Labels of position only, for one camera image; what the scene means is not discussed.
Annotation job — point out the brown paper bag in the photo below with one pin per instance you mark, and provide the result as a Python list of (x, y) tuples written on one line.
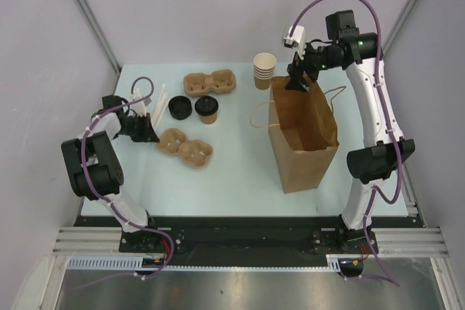
[(303, 134)]

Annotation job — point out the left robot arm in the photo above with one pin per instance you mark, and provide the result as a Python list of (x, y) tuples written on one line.
[(92, 165)]

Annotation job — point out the single brown paper cup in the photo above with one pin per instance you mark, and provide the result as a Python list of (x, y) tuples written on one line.
[(208, 119)]

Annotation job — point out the brown pulp cup carrier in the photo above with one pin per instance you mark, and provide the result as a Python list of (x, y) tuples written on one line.
[(192, 152)]

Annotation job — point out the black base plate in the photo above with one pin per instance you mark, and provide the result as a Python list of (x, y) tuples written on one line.
[(264, 242)]

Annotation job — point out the stack of black lids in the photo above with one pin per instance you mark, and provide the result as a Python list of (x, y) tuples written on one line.
[(180, 107)]

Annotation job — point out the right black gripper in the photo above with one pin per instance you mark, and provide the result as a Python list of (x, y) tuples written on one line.
[(297, 69)]

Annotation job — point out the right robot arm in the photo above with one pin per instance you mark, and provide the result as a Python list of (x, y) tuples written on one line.
[(376, 168)]

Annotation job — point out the stack of paper cups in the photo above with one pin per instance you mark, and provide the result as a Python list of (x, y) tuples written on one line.
[(264, 70)]

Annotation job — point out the black coffee cup lid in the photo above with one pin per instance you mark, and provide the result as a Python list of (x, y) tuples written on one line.
[(206, 105)]

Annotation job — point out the white wrapped straw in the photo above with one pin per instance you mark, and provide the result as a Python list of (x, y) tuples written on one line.
[(160, 108)]

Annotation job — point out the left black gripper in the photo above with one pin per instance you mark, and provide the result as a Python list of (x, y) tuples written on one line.
[(147, 134)]

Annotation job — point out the white cable duct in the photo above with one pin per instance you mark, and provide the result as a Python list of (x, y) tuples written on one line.
[(140, 264)]

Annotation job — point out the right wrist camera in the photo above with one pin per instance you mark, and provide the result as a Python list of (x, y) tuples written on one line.
[(295, 39)]

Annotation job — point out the aluminium frame rail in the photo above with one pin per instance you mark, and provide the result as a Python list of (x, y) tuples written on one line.
[(392, 242)]

